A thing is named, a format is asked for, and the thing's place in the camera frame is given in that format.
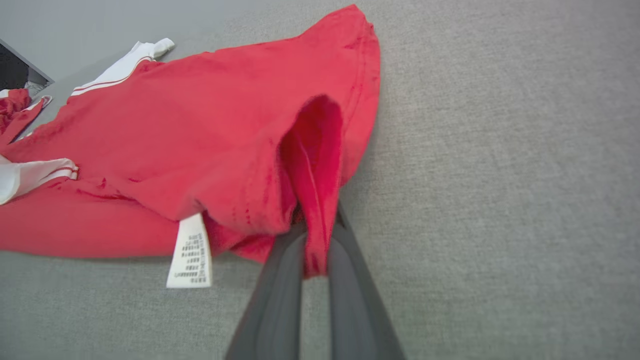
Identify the red t-shirt with white sleeves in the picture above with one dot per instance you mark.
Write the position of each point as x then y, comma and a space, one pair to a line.
175, 140

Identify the grey fabric sofa seat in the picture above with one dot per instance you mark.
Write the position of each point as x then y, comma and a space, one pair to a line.
500, 200

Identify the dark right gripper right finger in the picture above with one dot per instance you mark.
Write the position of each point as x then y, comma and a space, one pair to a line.
360, 320

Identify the dark grey framed panel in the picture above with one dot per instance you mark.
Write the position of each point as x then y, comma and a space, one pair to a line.
12, 70

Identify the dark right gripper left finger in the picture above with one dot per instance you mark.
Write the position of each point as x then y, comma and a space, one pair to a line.
270, 320

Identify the red shorts with white stripe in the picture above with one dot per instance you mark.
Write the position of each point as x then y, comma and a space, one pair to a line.
12, 107

